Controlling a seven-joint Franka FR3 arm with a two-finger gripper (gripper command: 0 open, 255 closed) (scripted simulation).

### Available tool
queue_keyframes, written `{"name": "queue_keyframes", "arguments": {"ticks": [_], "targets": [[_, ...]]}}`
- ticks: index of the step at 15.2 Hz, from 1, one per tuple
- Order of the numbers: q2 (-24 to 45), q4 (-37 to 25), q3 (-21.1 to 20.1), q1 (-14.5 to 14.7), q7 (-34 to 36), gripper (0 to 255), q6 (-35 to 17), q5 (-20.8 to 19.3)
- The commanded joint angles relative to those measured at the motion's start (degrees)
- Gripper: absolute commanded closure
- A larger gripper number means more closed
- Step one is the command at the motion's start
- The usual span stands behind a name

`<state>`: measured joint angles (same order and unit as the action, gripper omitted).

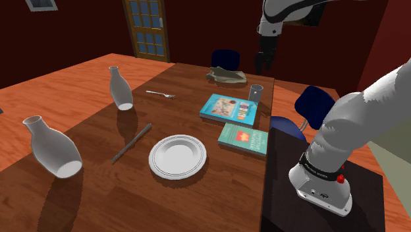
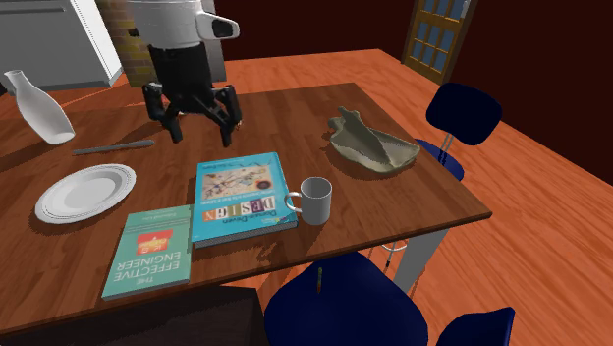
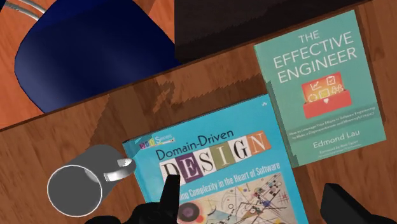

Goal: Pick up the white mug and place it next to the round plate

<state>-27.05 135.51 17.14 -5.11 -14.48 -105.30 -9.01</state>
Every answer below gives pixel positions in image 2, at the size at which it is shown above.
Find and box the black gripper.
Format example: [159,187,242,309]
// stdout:
[141,41,244,149]

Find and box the grey pen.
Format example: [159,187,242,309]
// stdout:
[71,139,156,156]

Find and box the brown wooden table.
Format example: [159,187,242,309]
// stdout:
[0,82,493,337]

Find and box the blue book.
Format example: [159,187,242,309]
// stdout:
[191,151,300,250]

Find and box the white plate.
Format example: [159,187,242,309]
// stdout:
[33,163,139,226]

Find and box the white vase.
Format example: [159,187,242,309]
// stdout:
[3,69,77,145]

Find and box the grey and white refrigerator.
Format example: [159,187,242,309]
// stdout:
[0,0,125,93]

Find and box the teal green book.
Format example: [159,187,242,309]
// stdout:
[100,203,195,303]

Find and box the grey mug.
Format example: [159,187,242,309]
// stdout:
[284,176,334,227]

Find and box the olive green crumpled cloth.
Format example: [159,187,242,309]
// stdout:
[327,105,422,173]

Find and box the wooden door with glass panes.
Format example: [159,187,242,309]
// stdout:
[400,0,480,87]

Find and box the dark blue chair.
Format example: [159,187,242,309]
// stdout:
[262,251,517,346]
[413,82,504,183]

